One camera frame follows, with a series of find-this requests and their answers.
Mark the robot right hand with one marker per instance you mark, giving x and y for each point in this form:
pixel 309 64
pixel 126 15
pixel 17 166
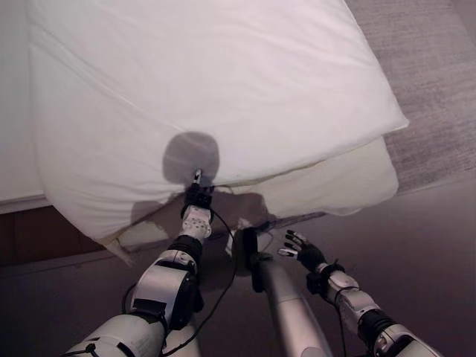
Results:
pixel 308 253

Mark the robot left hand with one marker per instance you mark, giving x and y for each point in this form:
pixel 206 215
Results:
pixel 197 194

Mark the white duvet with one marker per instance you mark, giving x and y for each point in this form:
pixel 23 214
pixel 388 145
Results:
pixel 208 82

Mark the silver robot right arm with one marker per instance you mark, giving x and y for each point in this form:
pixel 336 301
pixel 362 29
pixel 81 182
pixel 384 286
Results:
pixel 357 301

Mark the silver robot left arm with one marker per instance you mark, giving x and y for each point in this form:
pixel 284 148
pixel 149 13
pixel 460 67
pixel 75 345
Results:
pixel 167 275

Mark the brown wooden bed base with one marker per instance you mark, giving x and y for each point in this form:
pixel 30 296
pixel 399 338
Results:
pixel 33 230

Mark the white fitted bed sheet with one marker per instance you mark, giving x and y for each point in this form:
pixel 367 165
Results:
pixel 15 111

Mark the dark robot right foot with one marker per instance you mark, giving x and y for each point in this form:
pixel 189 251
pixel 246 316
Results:
pixel 248 253

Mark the cream mattress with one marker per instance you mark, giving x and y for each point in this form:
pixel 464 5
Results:
pixel 346 178

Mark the silver robot left leg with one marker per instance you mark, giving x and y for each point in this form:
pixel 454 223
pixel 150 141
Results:
pixel 187 344

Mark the grey textured rug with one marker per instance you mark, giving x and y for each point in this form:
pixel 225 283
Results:
pixel 431 85

